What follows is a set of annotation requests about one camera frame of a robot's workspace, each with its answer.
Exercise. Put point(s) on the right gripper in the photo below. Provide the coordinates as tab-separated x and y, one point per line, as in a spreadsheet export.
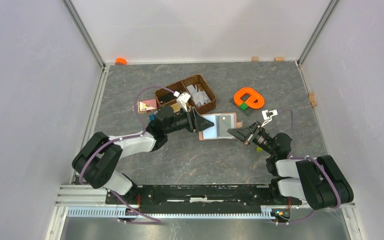
245	133

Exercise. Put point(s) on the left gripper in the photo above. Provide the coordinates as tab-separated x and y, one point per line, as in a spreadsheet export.
196	122

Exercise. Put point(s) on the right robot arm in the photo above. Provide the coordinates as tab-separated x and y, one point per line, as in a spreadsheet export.
315	180

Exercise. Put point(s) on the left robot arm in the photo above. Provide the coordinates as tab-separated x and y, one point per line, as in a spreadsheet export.
97	160

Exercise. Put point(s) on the silver cards pile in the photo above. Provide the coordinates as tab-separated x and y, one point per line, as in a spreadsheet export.
198	96

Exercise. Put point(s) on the brown wicker basket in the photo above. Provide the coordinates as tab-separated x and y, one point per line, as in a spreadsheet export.
164	96

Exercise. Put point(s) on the green toy brick plate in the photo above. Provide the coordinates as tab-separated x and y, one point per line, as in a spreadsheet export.
243	107

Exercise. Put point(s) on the wooden block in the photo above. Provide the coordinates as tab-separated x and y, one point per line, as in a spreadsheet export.
254	59
279	59

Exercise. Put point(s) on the curved wooden piece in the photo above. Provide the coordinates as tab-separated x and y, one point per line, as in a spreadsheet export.
312	99

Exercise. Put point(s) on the orange cap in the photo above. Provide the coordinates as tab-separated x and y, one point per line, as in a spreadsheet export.
120	61

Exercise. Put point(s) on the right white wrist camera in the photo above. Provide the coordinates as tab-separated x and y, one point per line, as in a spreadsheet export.
268	116

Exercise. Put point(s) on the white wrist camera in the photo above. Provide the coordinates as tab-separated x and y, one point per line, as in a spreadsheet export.
182	100
268	116

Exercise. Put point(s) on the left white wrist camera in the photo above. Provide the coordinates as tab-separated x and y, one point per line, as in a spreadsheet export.
182	100

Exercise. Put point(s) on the white comb cable duct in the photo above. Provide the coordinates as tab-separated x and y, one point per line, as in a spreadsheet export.
124	213

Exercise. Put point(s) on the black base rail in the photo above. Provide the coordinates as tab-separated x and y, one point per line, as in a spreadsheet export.
205	198

